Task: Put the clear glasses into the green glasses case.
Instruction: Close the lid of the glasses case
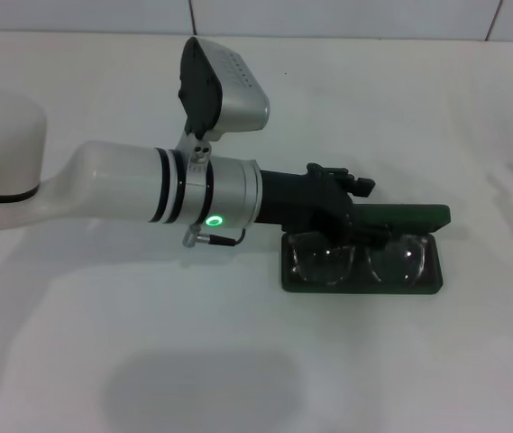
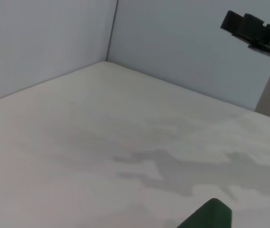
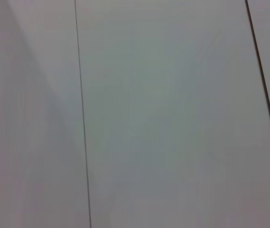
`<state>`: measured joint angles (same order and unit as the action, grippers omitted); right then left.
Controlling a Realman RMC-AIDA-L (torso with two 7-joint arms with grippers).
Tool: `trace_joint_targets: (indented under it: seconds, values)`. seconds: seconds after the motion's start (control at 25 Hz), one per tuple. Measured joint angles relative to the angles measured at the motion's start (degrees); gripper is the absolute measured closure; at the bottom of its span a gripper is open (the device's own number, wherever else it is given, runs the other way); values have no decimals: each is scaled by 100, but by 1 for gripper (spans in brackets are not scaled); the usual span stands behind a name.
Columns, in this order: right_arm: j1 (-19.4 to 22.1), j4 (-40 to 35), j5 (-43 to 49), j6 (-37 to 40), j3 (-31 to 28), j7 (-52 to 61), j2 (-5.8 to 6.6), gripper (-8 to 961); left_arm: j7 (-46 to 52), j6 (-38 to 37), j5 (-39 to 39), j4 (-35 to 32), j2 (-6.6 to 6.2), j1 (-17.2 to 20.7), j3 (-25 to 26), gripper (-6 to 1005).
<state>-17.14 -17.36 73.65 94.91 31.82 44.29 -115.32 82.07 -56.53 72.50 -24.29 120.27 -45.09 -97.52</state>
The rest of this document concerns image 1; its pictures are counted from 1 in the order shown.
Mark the green glasses case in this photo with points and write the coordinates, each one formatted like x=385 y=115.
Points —
x=418 y=216

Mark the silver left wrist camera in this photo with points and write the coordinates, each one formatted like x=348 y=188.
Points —
x=233 y=90

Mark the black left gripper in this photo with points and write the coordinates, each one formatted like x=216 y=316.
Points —
x=301 y=198

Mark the clear white glasses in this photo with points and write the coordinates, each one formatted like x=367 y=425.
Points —
x=396 y=261

